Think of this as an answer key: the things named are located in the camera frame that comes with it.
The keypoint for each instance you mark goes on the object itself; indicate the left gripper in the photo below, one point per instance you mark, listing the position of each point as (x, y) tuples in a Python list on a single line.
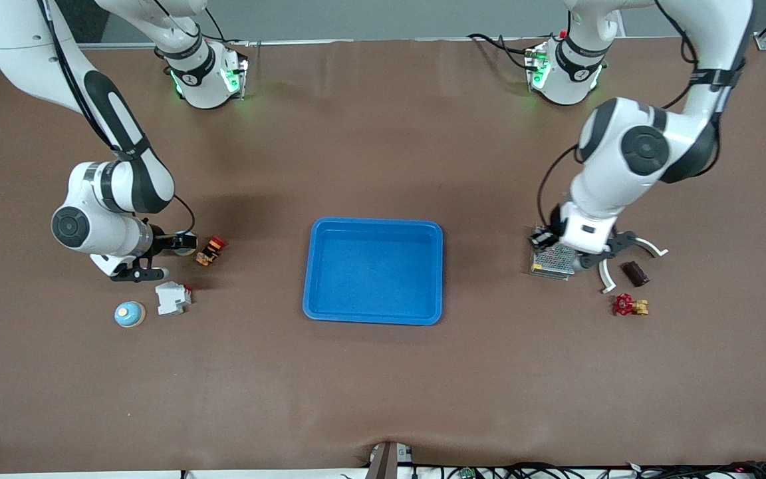
[(554, 228)]

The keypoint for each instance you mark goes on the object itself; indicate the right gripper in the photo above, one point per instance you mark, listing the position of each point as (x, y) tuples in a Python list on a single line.
[(165, 242)]

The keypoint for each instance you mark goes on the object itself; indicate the blue bell with beige base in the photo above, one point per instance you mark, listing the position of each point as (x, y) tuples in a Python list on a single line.
[(129, 314), (187, 243)]

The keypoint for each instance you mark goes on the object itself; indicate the dark brown rectangular block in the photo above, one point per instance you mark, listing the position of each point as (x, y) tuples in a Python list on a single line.
[(635, 273)]

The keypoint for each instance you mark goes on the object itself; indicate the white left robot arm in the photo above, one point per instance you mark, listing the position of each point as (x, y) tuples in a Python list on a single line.
[(622, 179)]

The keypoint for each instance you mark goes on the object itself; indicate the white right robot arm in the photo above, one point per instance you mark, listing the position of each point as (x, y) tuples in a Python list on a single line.
[(24, 40)]

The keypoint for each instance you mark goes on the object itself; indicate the blue plastic tray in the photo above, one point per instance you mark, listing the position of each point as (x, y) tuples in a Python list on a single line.
[(373, 273)]

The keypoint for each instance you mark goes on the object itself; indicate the metal mesh power supply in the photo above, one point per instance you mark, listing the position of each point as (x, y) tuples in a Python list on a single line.
[(552, 263)]

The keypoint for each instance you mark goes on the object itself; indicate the white circuit breaker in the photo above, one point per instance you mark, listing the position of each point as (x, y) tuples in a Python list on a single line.
[(171, 298)]

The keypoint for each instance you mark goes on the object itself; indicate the white curved plastic clip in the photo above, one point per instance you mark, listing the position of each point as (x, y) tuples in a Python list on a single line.
[(606, 276)]

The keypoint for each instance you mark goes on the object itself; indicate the brown table cover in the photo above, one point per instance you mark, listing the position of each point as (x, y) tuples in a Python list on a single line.
[(383, 386)]

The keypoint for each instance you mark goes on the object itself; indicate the green terminal block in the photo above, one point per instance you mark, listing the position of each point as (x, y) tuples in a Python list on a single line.
[(466, 473)]

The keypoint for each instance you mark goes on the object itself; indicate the orange red emergency switch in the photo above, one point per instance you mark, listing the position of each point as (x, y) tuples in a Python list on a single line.
[(211, 250)]

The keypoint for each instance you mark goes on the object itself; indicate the grey camera stand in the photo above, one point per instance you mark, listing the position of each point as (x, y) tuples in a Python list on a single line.
[(389, 459)]

